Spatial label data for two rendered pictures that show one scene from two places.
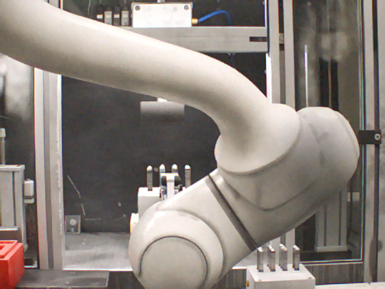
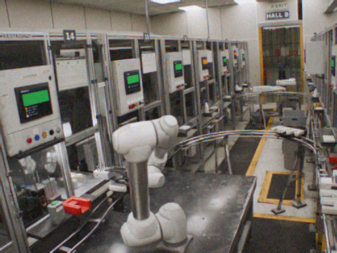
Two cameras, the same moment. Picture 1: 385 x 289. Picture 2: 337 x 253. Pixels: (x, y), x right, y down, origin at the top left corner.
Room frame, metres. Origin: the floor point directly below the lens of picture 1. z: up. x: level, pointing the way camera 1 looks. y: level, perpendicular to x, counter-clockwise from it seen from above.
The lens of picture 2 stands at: (-0.05, 1.53, 1.81)
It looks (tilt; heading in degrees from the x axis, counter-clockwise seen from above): 14 degrees down; 298
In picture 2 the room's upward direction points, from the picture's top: 5 degrees counter-clockwise
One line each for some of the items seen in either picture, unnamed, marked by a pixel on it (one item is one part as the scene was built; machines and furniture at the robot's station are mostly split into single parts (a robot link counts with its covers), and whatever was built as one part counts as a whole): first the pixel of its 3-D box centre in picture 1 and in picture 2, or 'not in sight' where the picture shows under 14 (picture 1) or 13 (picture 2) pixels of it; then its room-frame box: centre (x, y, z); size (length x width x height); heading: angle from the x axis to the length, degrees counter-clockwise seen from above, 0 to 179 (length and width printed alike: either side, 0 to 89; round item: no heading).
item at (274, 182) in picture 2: not in sight; (282, 186); (0.31, -2.22, 0.01); 1.00 x 0.55 x 0.01; 93
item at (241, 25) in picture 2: not in sight; (204, 56); (3.54, -8.16, 1.65); 3.78 x 0.08 x 3.30; 3
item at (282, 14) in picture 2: not in sight; (277, 15); (1.02, -8.23, 2.81); 0.75 x 0.04 x 0.25; 3
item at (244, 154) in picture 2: not in sight; (254, 134); (1.19, -4.65, 0.01); 5.85 x 0.59 x 0.01; 93
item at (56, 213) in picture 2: not in sight; (55, 211); (1.32, 0.51, 0.97); 0.08 x 0.08 x 0.12; 3
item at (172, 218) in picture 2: not in sight; (171, 221); (0.72, 0.17, 0.85); 0.18 x 0.16 x 0.22; 50
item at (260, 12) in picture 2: not in sight; (277, 10); (1.03, -8.28, 2.96); 1.23 x 0.08 x 0.68; 3
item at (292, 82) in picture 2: not in sight; (286, 95); (0.69, -6.89, 0.48); 0.84 x 0.58 x 0.97; 101
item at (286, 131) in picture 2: not in sight; (287, 132); (0.24, -1.90, 0.84); 0.37 x 0.14 x 0.10; 151
